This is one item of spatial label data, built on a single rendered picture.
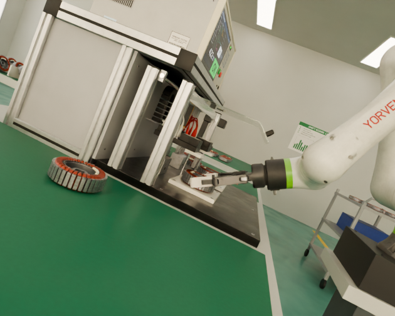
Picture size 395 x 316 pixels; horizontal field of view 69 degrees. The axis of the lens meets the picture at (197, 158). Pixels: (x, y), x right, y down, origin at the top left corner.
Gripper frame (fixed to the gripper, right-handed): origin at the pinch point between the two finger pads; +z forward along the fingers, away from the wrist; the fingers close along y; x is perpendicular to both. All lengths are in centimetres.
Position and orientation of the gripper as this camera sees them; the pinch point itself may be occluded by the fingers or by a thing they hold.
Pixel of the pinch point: (199, 180)
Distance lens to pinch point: 91.7
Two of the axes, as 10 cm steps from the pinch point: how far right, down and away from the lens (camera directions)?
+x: -0.9, -10.0, -0.1
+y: 1.9, -0.3, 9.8
